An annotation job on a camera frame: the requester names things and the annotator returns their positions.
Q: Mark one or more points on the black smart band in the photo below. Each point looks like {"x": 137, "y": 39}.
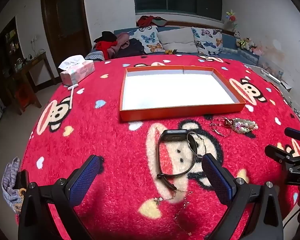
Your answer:
{"x": 172, "y": 133}

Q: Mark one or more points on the red clothes on sofa back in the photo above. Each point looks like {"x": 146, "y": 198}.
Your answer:
{"x": 151, "y": 21}

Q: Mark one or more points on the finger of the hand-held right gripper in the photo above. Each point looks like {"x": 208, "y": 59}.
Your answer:
{"x": 296, "y": 133}
{"x": 277, "y": 152}

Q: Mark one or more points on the pile of dark and pink clothes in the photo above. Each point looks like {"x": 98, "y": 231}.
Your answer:
{"x": 117, "y": 46}

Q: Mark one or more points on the red stool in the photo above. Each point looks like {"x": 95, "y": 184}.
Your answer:
{"x": 23, "y": 97}

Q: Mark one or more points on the group of plush toys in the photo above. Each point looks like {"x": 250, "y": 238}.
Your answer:
{"x": 246, "y": 43}

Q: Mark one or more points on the dark wooden shelf cabinet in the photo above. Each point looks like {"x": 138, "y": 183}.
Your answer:
{"x": 3, "y": 60}

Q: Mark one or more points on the clear plastic box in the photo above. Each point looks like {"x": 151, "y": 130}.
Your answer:
{"x": 272, "y": 67}

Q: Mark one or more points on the grey patterned cushion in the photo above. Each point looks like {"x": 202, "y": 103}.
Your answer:
{"x": 93, "y": 55}

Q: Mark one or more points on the red monkey printed blanket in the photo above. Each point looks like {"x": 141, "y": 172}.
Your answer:
{"x": 102, "y": 142}

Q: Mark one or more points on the blue sofa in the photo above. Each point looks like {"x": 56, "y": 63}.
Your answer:
{"x": 230, "y": 48}

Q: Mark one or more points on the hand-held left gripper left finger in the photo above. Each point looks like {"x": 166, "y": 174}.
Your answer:
{"x": 86, "y": 177}

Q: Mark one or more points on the colourful toy flower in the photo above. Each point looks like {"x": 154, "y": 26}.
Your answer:
{"x": 231, "y": 17}

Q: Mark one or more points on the small yellow toy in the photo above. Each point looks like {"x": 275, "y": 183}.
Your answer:
{"x": 170, "y": 52}

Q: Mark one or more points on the wooden side table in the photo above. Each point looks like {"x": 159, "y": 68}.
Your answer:
{"x": 31, "y": 72}

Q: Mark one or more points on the grey knit cloth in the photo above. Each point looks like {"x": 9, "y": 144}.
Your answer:
{"x": 11, "y": 185}

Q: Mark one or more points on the butterfly print pillow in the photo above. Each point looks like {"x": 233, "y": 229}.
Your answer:
{"x": 148, "y": 40}
{"x": 207, "y": 41}

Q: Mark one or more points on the pink tissue pack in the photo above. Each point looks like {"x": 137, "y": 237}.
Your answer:
{"x": 77, "y": 71}

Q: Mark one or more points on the orange shallow cardboard tray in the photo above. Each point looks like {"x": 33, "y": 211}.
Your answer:
{"x": 177, "y": 92}

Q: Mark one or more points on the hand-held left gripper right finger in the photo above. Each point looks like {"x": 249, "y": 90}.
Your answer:
{"x": 216, "y": 177}

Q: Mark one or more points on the grey pillow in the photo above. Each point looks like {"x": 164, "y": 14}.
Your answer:
{"x": 177, "y": 40}

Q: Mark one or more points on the white plastic stick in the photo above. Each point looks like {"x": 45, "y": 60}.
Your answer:
{"x": 73, "y": 87}

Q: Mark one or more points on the dark wooden door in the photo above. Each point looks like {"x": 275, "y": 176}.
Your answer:
{"x": 65, "y": 27}

